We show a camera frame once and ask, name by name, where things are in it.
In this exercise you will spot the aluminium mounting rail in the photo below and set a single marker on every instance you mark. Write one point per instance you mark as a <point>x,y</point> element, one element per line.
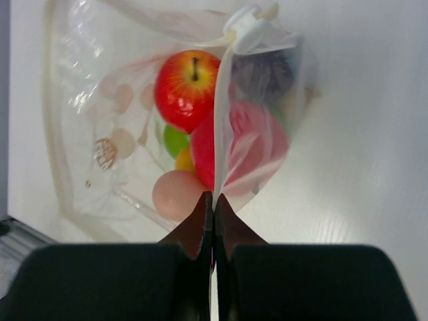
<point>17,241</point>

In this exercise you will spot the yellow lemon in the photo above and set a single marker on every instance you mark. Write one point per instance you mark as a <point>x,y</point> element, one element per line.
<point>184,161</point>

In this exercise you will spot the pale pink egg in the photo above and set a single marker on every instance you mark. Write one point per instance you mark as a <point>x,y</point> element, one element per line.
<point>176,193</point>

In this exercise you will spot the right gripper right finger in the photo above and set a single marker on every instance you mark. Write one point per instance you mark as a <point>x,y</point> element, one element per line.
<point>261,281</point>

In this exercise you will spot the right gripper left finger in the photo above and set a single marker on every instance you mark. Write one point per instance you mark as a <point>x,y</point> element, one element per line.
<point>166,280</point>

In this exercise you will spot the red apple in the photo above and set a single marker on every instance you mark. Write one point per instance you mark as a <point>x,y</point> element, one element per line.
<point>258,149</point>
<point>184,89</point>

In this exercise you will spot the clear dotted zip bag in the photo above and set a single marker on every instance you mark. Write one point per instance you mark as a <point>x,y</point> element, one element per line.
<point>149,107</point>

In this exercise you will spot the green pear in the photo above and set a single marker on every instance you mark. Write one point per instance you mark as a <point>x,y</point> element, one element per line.
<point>174,141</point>

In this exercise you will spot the red apple front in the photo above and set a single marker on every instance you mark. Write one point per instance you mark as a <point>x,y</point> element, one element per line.
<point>184,89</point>

